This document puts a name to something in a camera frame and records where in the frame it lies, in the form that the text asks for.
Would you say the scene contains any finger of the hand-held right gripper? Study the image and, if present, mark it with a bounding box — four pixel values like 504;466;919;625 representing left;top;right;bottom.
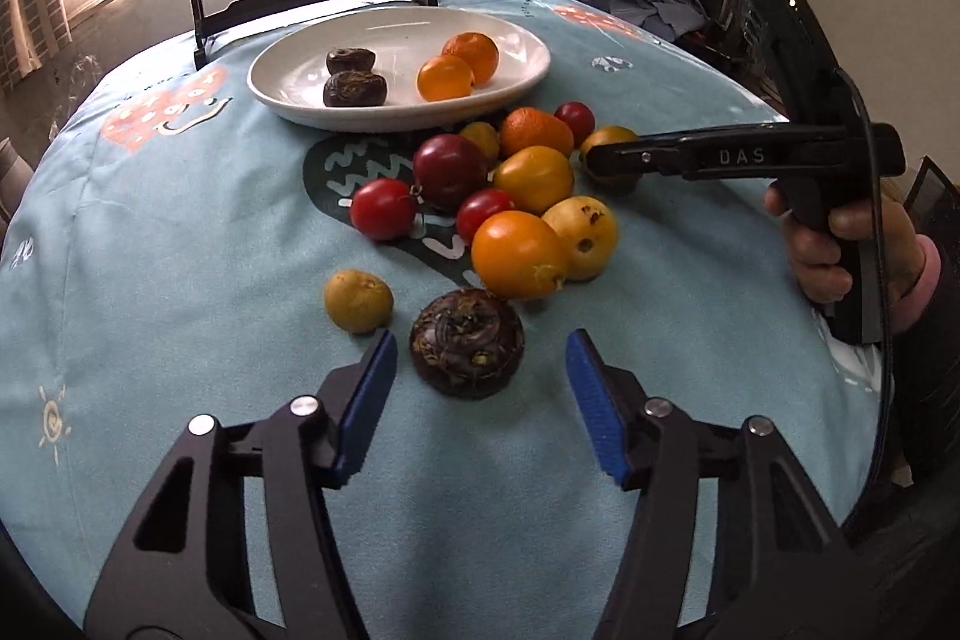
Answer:
585;124;785;182

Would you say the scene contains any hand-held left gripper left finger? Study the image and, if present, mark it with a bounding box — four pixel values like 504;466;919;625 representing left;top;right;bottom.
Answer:
82;329;398;640

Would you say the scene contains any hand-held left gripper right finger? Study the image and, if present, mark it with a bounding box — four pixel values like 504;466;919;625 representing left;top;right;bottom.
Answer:
564;329;875;640

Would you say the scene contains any yellow-green round fruit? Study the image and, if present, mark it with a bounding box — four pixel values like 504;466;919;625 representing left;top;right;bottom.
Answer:
577;125;640;191

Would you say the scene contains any speckled yellow-green fruit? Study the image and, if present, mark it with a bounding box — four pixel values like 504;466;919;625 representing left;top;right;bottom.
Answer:
324;269;395;335

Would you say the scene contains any spotted yellow loquat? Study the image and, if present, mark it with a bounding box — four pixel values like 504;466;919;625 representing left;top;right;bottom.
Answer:
541;195;620;281

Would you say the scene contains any large dark water chestnut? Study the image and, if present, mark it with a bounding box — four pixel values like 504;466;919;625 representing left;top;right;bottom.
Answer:
409;287;526;399

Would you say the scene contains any orange tangerine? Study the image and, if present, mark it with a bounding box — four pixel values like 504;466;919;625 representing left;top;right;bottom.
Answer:
499;107;575;160
441;32;500;85

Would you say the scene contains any large smooth orange citrus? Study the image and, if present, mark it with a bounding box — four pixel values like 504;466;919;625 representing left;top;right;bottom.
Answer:
471;210;575;301

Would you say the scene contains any small yellow citrus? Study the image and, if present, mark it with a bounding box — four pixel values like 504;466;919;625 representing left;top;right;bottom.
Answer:
459;120;501;161

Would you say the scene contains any dark red plum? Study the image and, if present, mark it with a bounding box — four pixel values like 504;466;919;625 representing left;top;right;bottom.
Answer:
412;134;490;212

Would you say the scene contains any white oval plate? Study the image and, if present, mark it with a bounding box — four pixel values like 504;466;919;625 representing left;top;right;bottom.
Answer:
247;6;552;133

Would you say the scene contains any person's right hand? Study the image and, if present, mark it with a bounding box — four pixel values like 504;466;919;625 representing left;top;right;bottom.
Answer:
763;188;927;311

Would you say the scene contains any dark rectangular panel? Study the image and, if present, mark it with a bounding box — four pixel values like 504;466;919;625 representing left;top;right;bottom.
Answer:
904;156;960;221

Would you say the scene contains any blue printed tablecloth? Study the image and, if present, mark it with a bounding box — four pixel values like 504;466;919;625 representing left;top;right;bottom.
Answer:
0;0;901;640

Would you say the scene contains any small dark water chestnut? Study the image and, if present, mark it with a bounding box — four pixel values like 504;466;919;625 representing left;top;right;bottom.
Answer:
325;47;376;79
322;71;388;109

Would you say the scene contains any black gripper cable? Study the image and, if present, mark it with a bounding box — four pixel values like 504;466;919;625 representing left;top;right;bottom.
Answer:
836;66;901;536

